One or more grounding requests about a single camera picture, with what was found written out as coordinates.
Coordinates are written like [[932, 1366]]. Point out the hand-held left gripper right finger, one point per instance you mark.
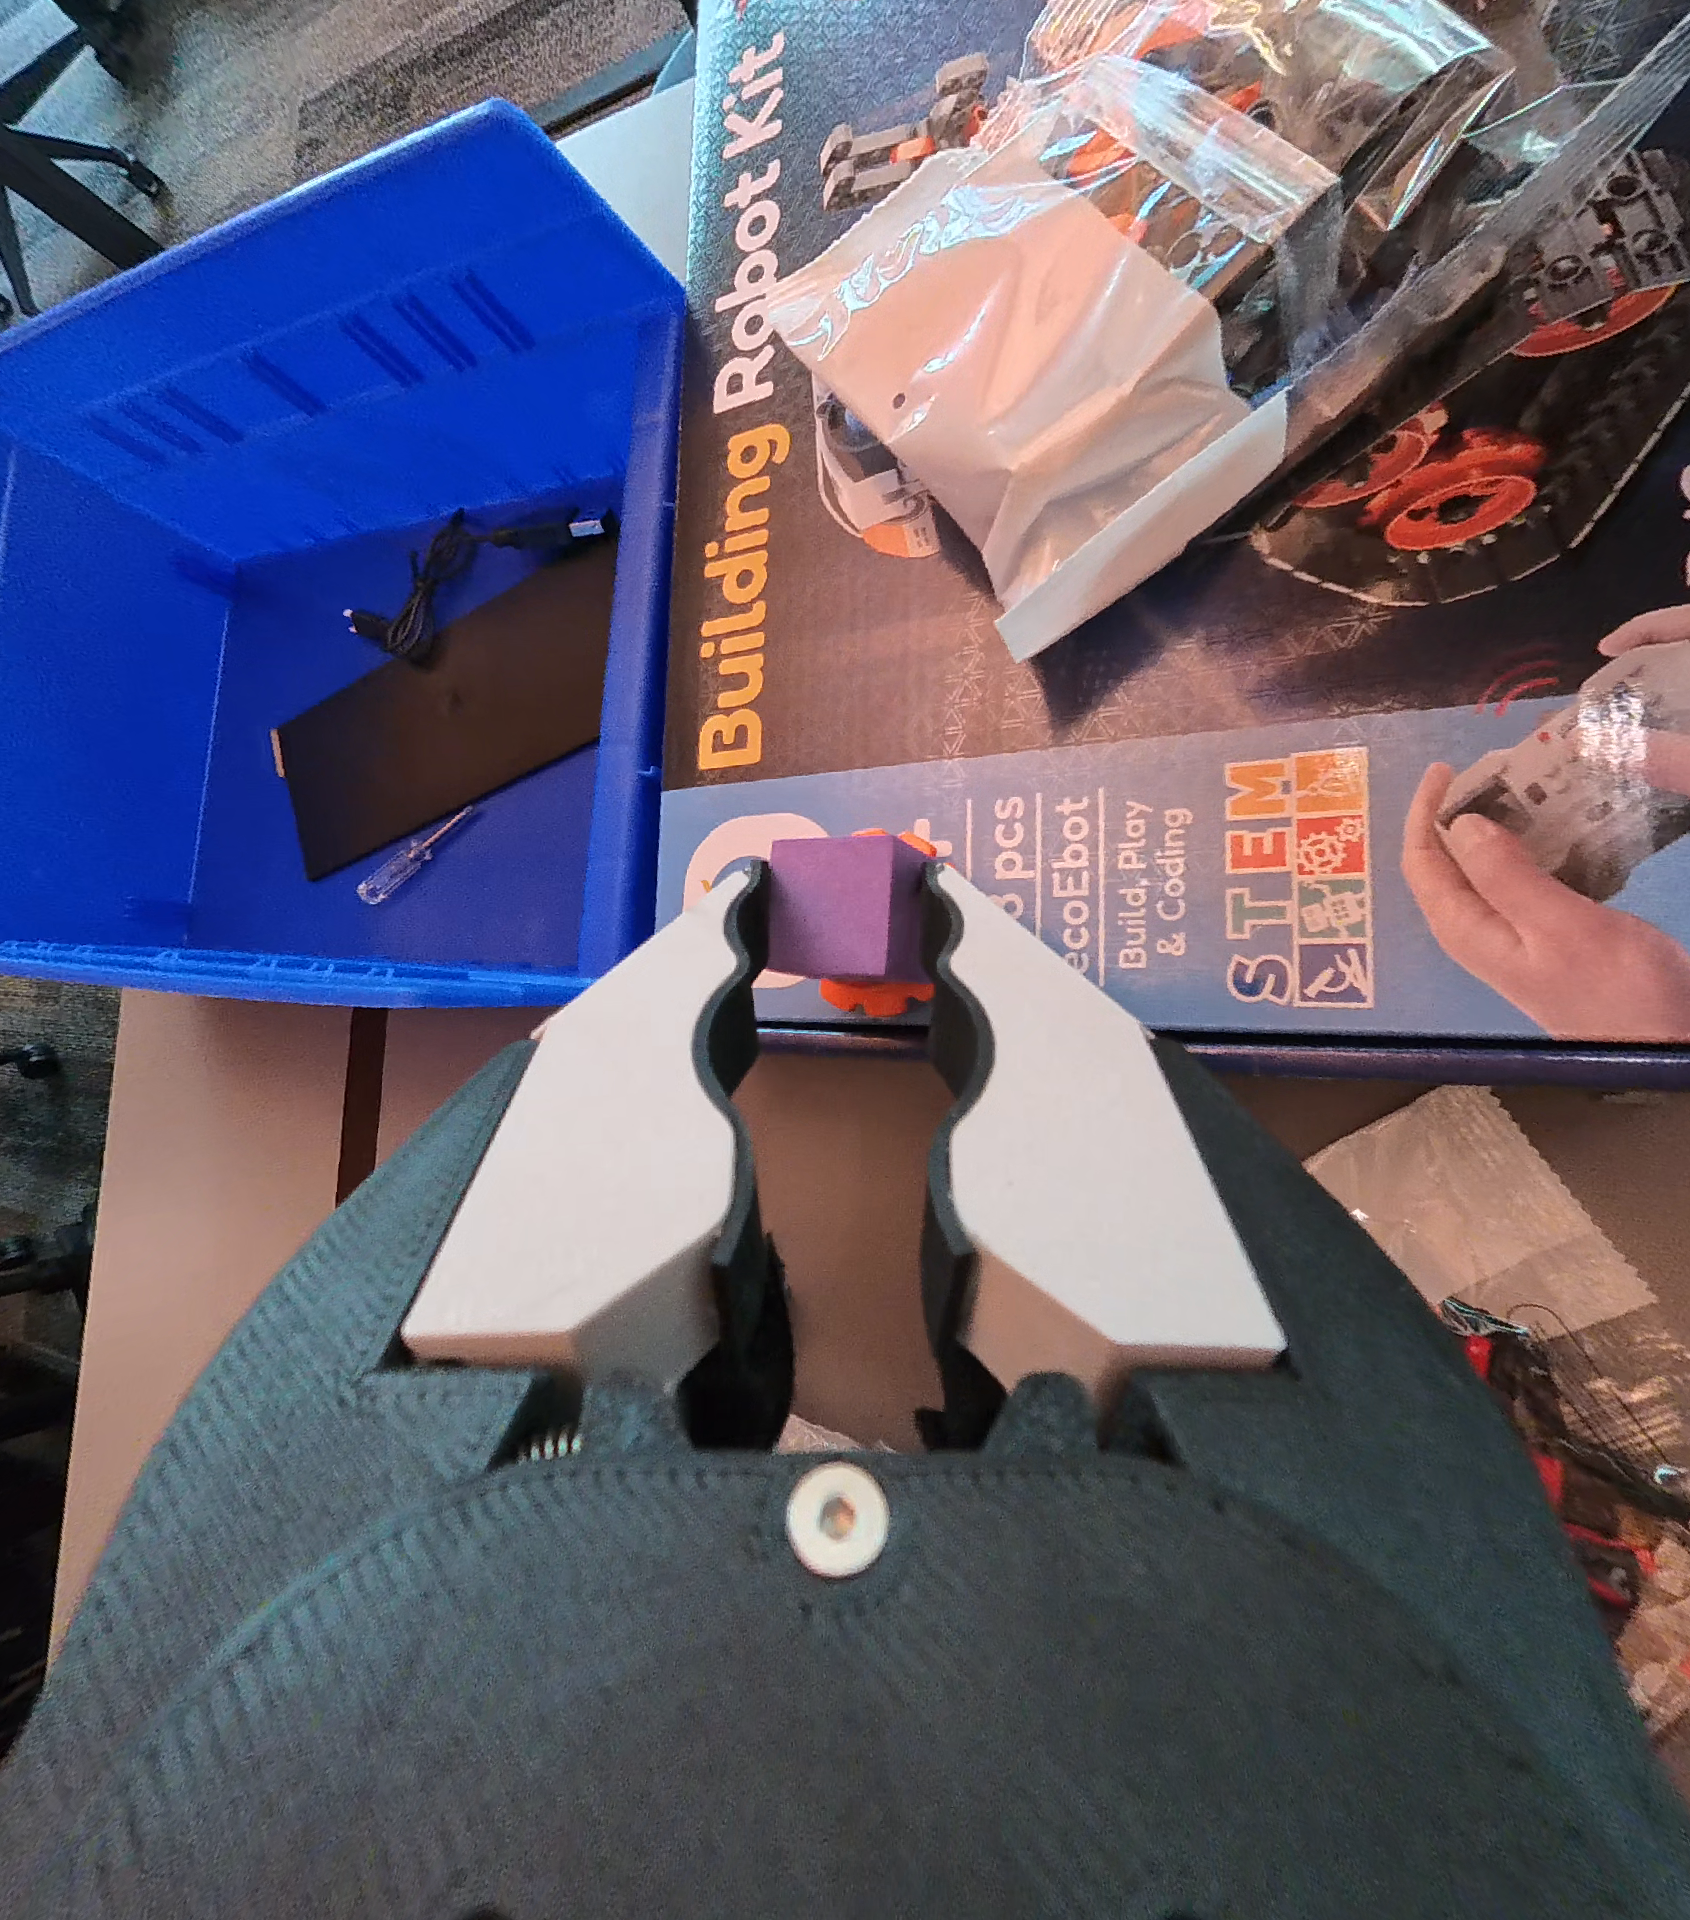
[[1115, 1201]]

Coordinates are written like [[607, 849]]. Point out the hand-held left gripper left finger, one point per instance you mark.
[[561, 1201]]

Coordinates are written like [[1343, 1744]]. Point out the small orange plastic wheel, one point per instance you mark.
[[869, 998]]

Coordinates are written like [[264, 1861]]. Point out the purple wooden cube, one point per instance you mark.
[[845, 909]]

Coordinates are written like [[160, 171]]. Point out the blue plastic storage bin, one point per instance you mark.
[[110, 601]]

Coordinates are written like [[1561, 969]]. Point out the dark blue cardboard kit box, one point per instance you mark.
[[1084, 781]]

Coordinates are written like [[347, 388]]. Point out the flat black rectangular panel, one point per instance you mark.
[[440, 721]]

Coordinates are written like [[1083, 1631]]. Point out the clear bag with white flap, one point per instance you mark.
[[1054, 344]]

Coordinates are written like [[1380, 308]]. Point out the light wooden side table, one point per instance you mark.
[[21, 128]]

